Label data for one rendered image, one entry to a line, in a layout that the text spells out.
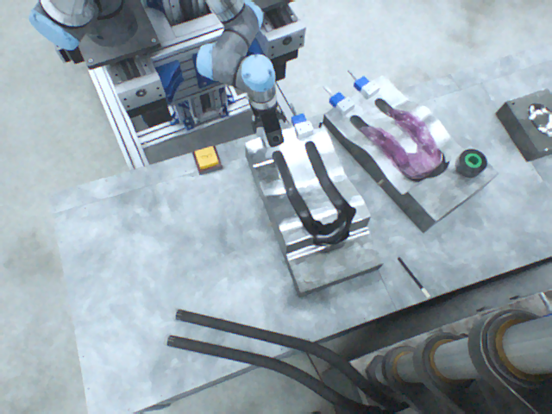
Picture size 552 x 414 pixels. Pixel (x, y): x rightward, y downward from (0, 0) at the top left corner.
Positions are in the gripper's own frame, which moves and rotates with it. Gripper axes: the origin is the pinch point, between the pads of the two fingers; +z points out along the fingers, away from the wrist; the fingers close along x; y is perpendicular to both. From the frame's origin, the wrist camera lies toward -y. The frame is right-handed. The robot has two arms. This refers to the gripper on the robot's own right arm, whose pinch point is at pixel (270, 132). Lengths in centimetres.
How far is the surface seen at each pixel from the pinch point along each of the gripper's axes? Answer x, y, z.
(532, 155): -76, -32, 17
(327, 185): -10.8, -20.5, 4.7
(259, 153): 5.5, -3.7, 4.2
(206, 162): 22.2, 0.9, 7.9
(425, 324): -41, -78, 91
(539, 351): -14, -64, -76
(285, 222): 5.6, -28.2, -3.4
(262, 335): 22, -55, -5
